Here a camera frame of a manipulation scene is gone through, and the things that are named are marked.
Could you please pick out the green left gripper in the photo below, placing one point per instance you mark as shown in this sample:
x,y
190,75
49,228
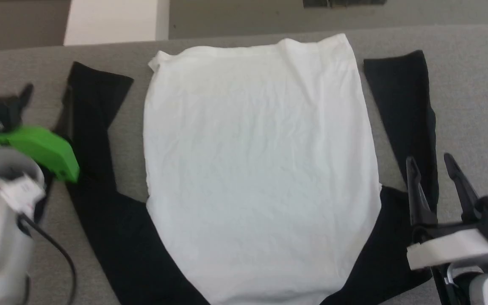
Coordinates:
x,y
40,148

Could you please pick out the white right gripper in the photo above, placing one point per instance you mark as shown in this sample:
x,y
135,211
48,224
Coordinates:
x,y
451,245

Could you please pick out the black and white shirt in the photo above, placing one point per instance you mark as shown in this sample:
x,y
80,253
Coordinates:
x,y
261,169

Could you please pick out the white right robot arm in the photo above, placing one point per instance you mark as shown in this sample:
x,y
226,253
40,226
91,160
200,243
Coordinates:
x,y
481,284

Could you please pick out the white box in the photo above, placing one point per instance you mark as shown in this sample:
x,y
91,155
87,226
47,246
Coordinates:
x,y
108,21

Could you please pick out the large black floor tape patch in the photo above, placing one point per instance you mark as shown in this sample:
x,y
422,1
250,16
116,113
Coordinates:
x,y
354,3

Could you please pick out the small black floor tape patch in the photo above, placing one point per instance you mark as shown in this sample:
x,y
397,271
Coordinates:
x,y
315,3

